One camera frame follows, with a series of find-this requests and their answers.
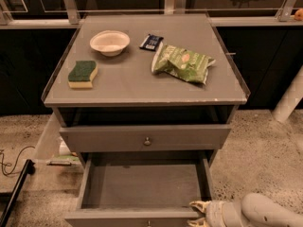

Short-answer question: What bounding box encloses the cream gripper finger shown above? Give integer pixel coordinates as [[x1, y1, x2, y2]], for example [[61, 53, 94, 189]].
[[189, 201, 211, 213], [187, 218, 209, 227]]

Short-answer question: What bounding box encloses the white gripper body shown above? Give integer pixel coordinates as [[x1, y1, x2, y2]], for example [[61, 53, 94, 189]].
[[205, 201, 226, 227]]

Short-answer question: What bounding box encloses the grey drawer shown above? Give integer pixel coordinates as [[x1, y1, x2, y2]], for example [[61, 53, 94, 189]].
[[65, 151, 213, 227], [60, 125, 231, 152]]

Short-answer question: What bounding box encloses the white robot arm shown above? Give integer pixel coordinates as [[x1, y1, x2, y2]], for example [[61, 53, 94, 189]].
[[187, 193, 303, 227]]

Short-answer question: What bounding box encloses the grey drawer cabinet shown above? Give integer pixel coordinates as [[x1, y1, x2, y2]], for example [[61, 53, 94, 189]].
[[41, 12, 252, 227]]

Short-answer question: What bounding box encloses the grey top drawer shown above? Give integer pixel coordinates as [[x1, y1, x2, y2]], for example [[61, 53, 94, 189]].
[[60, 125, 231, 152]]

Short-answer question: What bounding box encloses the green chip bag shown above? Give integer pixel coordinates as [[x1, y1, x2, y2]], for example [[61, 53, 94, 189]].
[[151, 43, 216, 84]]

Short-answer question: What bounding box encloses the white pole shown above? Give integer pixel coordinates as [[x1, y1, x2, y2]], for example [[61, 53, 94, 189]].
[[273, 65, 303, 123]]

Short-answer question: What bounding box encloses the dark blue snack packet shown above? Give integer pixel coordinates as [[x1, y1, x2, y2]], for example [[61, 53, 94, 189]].
[[139, 34, 163, 51]]

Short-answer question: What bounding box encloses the black metal stand leg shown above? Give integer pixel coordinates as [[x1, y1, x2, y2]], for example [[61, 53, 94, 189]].
[[0, 159, 35, 227]]

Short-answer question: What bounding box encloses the green yellow sponge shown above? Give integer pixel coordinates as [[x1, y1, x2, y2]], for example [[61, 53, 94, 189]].
[[68, 61, 98, 89]]

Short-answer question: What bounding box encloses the white paper bowl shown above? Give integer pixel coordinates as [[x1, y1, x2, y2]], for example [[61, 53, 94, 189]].
[[90, 30, 130, 57]]

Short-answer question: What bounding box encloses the metal window railing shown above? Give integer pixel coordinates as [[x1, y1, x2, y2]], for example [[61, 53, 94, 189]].
[[0, 0, 303, 28]]

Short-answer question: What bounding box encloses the orange fruit on ledge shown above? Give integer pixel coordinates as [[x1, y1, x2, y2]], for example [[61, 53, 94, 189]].
[[294, 9, 303, 21]]

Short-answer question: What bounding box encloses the black floor cable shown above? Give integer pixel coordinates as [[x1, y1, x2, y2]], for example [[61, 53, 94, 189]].
[[0, 145, 36, 177]]

